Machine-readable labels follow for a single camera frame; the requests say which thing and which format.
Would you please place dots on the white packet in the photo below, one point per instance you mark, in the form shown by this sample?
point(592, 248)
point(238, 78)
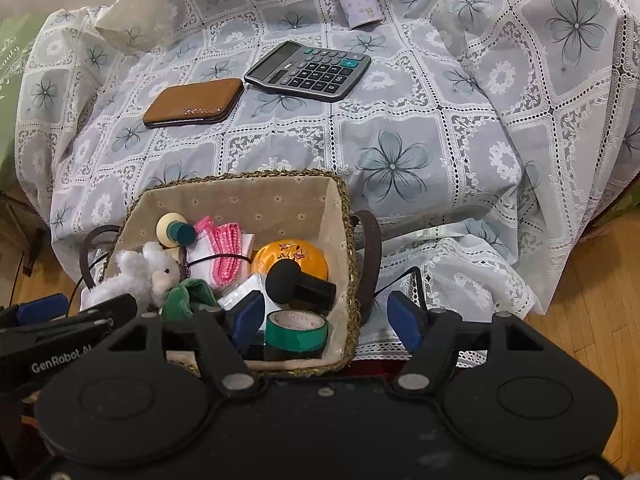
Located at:
point(237, 297)

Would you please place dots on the yellow embroidered pouch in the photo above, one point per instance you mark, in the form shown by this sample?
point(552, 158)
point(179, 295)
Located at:
point(295, 255)

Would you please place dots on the green printed pillow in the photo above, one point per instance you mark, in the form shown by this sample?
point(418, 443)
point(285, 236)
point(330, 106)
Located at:
point(10, 110)

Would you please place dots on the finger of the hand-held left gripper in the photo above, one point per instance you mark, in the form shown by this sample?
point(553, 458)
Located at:
point(42, 309)
point(115, 310)

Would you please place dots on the green tape roll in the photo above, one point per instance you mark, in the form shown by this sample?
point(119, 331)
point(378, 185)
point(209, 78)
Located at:
point(295, 340)

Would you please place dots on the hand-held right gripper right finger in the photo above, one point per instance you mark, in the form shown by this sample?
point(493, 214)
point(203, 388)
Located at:
point(406, 317)

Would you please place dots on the brown leather wallet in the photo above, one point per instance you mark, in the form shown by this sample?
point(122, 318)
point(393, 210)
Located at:
point(195, 100)

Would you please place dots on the woven basket with fabric liner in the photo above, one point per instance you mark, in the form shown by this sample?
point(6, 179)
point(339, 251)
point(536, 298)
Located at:
point(280, 200)

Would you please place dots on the white plush toy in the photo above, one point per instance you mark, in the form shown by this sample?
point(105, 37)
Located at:
point(140, 270)

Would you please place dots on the white floral lace cloth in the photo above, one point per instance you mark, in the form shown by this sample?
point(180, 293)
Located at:
point(450, 135)

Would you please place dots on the pink beaded accessory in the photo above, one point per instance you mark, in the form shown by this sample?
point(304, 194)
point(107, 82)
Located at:
point(225, 250)

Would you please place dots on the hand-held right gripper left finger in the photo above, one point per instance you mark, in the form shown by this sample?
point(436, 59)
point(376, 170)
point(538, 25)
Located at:
point(248, 320)

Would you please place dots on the grey desk calculator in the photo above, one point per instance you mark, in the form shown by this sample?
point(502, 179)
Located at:
point(320, 72)

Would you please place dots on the green scrunchie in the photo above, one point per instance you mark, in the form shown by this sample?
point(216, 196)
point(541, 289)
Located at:
point(187, 297)

